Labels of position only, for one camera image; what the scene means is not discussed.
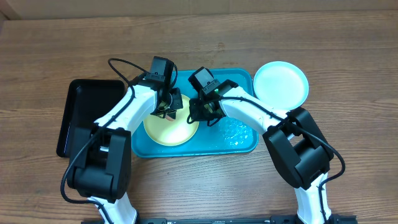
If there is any yellow green plate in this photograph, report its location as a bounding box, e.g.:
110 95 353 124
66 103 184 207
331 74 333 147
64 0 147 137
144 95 199 146

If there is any black tray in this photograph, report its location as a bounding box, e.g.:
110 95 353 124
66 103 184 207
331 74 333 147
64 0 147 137
56 79 125 157

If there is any light blue plate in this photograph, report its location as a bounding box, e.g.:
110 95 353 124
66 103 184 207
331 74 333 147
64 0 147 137
253 61 309 110

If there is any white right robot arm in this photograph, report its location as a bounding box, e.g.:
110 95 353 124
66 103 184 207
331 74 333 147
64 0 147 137
187 61 334 223

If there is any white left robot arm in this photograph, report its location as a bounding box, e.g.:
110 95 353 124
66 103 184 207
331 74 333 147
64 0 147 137
60 57 183 223

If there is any red black sponge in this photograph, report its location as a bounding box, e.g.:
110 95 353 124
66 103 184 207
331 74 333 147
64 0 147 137
165 112 176 121

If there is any blue plastic tray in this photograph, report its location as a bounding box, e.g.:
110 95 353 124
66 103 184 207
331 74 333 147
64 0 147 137
131 68 259 158

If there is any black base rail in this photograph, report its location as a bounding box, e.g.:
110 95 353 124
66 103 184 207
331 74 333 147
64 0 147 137
81 214 358 224

